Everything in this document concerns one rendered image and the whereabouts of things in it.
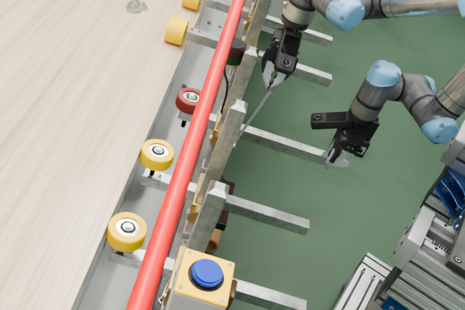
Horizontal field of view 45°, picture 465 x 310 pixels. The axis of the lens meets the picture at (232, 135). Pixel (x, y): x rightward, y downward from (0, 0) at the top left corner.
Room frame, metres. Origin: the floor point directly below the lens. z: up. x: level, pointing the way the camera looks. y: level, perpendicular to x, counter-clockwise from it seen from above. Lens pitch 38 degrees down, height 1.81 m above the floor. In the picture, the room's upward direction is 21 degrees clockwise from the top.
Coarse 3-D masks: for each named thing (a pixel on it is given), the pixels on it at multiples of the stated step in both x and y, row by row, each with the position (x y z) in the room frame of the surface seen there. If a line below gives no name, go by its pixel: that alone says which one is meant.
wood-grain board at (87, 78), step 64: (0, 0) 1.35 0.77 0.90; (64, 0) 1.48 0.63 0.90; (128, 0) 1.62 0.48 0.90; (0, 64) 1.08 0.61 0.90; (64, 64) 1.18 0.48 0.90; (128, 64) 1.28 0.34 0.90; (0, 128) 0.88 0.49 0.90; (64, 128) 0.95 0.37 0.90; (128, 128) 1.03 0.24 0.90; (0, 192) 0.71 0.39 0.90; (64, 192) 0.77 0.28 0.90; (0, 256) 0.58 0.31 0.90; (64, 256) 0.63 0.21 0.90
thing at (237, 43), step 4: (236, 40) 1.22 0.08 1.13; (240, 40) 1.23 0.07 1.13; (232, 44) 1.19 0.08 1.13; (236, 44) 1.20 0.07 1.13; (240, 44) 1.21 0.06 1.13; (244, 44) 1.22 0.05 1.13; (236, 48) 1.18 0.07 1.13; (240, 48) 1.19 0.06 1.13; (228, 56) 1.18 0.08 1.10; (224, 68) 1.21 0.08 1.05; (236, 68) 1.22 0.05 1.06; (224, 72) 1.21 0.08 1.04; (236, 72) 1.19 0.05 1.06; (224, 76) 1.21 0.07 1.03; (224, 100) 1.20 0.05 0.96; (224, 104) 1.21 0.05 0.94
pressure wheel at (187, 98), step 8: (184, 88) 1.27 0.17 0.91; (192, 88) 1.28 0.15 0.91; (176, 96) 1.23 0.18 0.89; (184, 96) 1.23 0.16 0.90; (192, 96) 1.24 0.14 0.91; (176, 104) 1.22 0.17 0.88; (184, 104) 1.20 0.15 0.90; (192, 104) 1.21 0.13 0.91; (184, 112) 1.20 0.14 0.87; (192, 112) 1.21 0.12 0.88
